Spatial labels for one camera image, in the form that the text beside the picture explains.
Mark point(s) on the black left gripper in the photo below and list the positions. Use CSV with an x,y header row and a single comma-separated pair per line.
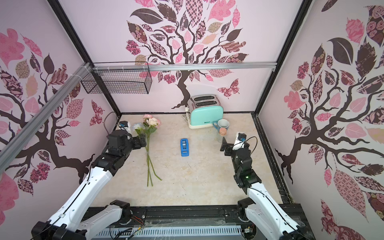
x,y
139,145

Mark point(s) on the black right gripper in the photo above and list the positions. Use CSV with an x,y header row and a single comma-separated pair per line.
x,y
227,147

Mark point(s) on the artificial flower bouquet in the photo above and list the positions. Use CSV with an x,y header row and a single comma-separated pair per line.
x,y
145,129

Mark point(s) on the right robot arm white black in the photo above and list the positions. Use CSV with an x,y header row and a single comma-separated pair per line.
x,y
259,207

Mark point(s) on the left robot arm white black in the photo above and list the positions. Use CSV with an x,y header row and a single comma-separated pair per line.
x,y
68,223

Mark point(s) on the glass jar pink lid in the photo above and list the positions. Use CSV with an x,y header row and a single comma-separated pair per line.
x,y
221,134

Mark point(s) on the blue floral mug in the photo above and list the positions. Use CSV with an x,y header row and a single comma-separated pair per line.
x,y
222,123

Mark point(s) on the mint green toaster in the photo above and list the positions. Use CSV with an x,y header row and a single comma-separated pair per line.
x,y
203,110

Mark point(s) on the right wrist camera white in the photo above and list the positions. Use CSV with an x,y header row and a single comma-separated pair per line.
x,y
239,141

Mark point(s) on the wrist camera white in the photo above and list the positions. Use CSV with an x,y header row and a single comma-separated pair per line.
x,y
239,141
125,125

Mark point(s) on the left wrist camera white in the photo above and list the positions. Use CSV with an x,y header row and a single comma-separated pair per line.
x,y
125,125

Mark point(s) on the black wire basket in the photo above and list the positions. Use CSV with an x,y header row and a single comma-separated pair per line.
x,y
118,78

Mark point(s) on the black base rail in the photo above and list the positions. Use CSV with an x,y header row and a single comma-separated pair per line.
x,y
187,216

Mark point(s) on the white slotted cable duct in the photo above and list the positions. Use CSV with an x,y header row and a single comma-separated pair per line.
x,y
172,233

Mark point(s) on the aluminium frame rail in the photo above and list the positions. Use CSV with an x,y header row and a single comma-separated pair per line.
x,y
11,150

